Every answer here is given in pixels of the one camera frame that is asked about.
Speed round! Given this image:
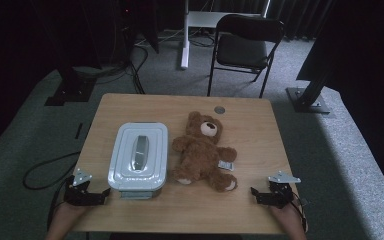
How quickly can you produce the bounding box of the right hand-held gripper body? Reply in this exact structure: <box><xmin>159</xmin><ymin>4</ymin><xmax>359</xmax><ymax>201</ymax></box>
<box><xmin>259</xmin><ymin>170</ymin><xmax>302</xmax><ymax>210</ymax></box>

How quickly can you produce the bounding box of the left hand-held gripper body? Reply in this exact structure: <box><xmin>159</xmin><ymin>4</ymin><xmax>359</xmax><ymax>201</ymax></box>
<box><xmin>63</xmin><ymin>167</ymin><xmax>106</xmax><ymax>207</ymax></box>

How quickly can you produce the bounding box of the white storage box lid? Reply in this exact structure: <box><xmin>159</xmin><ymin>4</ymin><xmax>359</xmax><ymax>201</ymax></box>
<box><xmin>107</xmin><ymin>121</ymin><xmax>170</xmax><ymax>192</ymax></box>

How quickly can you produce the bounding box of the brown teddy bear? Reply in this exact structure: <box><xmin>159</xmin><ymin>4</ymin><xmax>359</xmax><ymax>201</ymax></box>
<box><xmin>171</xmin><ymin>110</ymin><xmax>239</xmax><ymax>193</ymax></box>

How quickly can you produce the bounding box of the person's left hand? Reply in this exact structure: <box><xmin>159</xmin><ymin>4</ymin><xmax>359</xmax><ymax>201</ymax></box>
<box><xmin>50</xmin><ymin>200</ymin><xmax>93</xmax><ymax>232</ymax></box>

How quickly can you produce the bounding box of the person's right hand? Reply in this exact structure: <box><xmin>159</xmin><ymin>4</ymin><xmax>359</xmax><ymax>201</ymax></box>
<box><xmin>268</xmin><ymin>201</ymin><xmax>307</xmax><ymax>234</ymax></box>

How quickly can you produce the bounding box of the small black floor strip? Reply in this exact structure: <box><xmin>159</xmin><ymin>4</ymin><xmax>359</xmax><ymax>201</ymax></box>
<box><xmin>74</xmin><ymin>122</ymin><xmax>84</xmax><ymax>141</ymax></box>

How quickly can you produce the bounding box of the black metal stand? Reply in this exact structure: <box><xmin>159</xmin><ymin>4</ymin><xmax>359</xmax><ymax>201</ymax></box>
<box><xmin>44</xmin><ymin>64</ymin><xmax>98</xmax><ymax>107</ymax></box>
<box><xmin>285</xmin><ymin>63</ymin><xmax>332</xmax><ymax>115</ymax></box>

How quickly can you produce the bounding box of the black folding chair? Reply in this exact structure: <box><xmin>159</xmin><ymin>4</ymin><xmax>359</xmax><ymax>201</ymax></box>
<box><xmin>207</xmin><ymin>13</ymin><xmax>286</xmax><ymax>100</ymax></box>

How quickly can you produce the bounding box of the right hand-held gripper cable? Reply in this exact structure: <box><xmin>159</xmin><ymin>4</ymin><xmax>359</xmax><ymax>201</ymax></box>
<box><xmin>291</xmin><ymin>191</ymin><xmax>310</xmax><ymax>233</ymax></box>

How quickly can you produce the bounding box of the hand-held gripper cable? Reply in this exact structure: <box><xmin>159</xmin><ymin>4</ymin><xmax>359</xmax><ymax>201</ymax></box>
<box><xmin>291</xmin><ymin>191</ymin><xmax>310</xmax><ymax>233</ymax></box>
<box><xmin>47</xmin><ymin>175</ymin><xmax>75</xmax><ymax>232</ymax></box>

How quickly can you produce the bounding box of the left hand-held gripper cable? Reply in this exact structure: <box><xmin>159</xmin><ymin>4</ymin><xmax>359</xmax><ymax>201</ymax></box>
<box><xmin>47</xmin><ymin>175</ymin><xmax>75</xmax><ymax>232</ymax></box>

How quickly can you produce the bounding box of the black cable on floor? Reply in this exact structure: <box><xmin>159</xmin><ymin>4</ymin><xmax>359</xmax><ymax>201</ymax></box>
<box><xmin>22</xmin><ymin>151</ymin><xmax>82</xmax><ymax>191</ymax></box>

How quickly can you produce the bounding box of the bundle of black cables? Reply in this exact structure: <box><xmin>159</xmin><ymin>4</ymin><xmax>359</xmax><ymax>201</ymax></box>
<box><xmin>113</xmin><ymin>19</ymin><xmax>151</xmax><ymax>95</ymax></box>

